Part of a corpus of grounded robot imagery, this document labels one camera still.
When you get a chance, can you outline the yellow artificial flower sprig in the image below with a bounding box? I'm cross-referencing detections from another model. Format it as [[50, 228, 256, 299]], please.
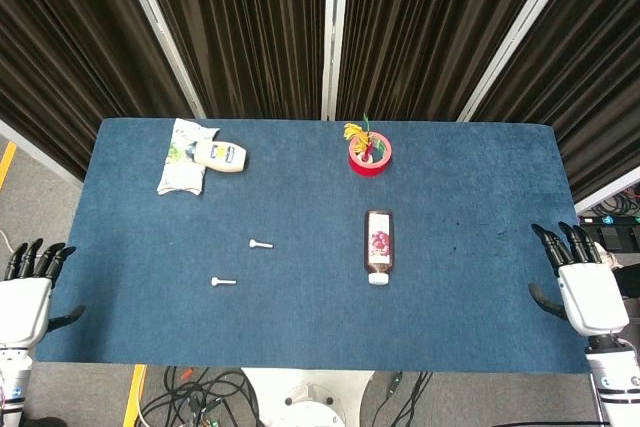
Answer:
[[342, 113, 386, 163]]

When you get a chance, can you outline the black floor cable bundle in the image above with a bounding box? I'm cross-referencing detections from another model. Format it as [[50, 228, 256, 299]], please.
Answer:
[[139, 365, 261, 427], [372, 371, 434, 427]]

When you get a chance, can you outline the red tape roll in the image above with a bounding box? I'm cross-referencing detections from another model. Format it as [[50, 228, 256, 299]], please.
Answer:
[[347, 130, 393, 178]]

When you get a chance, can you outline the dark brown pleated curtain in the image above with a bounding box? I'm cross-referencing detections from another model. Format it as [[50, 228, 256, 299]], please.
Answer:
[[334, 0, 559, 122], [0, 0, 196, 183], [134, 0, 329, 121], [469, 0, 640, 203]]

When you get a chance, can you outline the white green snack bag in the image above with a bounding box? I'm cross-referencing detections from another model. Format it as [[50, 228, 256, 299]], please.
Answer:
[[156, 117, 221, 197]]

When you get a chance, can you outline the white table pedestal base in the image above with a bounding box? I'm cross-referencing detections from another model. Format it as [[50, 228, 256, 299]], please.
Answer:
[[239, 368, 376, 427]]

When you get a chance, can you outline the brown bottle white cap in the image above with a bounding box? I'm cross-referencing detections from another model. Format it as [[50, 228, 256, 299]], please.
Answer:
[[363, 209, 396, 288]]

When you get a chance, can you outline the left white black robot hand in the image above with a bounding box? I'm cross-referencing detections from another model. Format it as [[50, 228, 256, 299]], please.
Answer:
[[0, 238, 87, 349]]

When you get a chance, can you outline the silver partition frame post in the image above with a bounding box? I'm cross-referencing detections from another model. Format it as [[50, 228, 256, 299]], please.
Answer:
[[319, 0, 351, 122], [457, 0, 586, 123], [112, 0, 207, 120]]

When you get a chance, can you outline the cream lotion bottle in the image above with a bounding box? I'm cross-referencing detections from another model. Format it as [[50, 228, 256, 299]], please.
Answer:
[[193, 140, 249, 173]]

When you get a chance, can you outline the black power strip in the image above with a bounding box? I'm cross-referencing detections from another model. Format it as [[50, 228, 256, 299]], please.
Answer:
[[578, 214, 640, 227]]

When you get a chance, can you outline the blue felt table mat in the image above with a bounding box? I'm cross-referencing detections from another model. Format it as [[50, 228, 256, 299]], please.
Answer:
[[33, 118, 619, 375]]

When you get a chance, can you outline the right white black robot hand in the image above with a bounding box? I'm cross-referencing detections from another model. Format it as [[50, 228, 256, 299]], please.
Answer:
[[528, 220, 631, 338]]

